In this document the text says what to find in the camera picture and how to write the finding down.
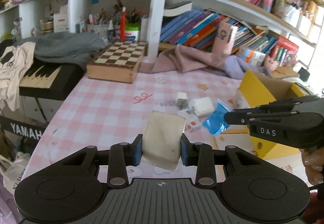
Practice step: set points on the red bottle on shelf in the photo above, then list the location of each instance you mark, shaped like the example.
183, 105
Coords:
123, 24

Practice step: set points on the small red white box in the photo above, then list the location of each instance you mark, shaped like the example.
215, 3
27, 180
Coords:
192, 122

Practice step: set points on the blue plastic packet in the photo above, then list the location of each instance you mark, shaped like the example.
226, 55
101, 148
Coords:
216, 123

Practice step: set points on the small orange blue box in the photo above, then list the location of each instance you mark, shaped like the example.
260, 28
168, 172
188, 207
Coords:
251, 56

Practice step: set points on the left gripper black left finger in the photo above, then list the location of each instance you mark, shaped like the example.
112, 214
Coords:
121, 155

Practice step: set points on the person's right hand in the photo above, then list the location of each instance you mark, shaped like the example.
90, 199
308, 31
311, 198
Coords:
313, 163

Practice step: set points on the lavender cloth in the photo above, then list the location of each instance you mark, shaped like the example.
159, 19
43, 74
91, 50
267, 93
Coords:
236, 68

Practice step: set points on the pink cartoon tumbler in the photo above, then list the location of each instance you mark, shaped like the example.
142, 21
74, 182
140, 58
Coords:
224, 40

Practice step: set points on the black Yamaha keyboard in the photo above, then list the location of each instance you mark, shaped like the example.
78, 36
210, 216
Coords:
50, 80

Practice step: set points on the white tissue pack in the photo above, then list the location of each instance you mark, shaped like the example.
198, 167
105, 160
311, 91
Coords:
201, 106

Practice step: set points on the beige sponge pad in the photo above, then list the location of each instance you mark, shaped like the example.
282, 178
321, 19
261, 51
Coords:
161, 140

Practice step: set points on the white bookshelf unit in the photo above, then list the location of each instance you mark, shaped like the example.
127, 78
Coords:
32, 11

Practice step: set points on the pink pig figurine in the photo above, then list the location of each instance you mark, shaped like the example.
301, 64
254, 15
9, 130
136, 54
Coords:
270, 64

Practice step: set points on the grey folded garment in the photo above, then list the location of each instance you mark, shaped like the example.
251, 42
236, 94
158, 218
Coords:
66, 48

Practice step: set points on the small white eraser block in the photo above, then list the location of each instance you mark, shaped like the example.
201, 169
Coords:
181, 96

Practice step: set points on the green lid white jar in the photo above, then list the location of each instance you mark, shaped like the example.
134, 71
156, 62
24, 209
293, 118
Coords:
132, 32

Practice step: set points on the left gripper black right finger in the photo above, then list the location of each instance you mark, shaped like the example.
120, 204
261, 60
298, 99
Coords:
234, 161

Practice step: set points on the white printed shirt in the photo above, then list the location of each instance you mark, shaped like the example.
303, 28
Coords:
15, 62

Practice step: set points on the pink folded cloth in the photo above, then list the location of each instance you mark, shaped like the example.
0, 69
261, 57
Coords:
182, 59

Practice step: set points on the wooden chess board box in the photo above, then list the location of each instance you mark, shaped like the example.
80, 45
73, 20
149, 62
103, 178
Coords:
118, 62

